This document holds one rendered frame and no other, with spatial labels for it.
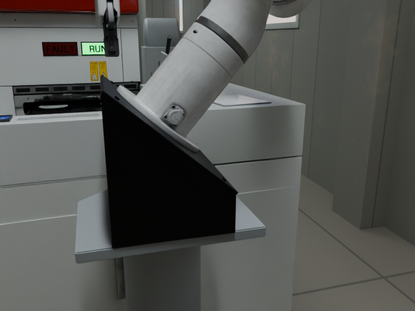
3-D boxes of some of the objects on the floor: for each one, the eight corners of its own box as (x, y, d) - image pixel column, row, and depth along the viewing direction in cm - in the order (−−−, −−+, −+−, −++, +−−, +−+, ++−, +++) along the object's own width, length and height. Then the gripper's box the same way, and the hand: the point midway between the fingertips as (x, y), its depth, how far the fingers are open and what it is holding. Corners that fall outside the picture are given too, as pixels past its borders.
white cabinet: (0, 327, 162) (-34, 133, 139) (222, 283, 192) (223, 116, 168) (-37, 490, 104) (-108, 202, 81) (288, 390, 133) (305, 158, 110)
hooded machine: (187, 110, 654) (186, 16, 613) (147, 111, 636) (143, 16, 595) (178, 103, 722) (176, 19, 681) (141, 104, 705) (137, 18, 664)
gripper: (125, -38, 85) (133, 50, 86) (118, -14, 99) (125, 61, 100) (89, -40, 82) (97, 50, 84) (87, -16, 96) (94, 61, 98)
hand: (111, 47), depth 92 cm, fingers closed
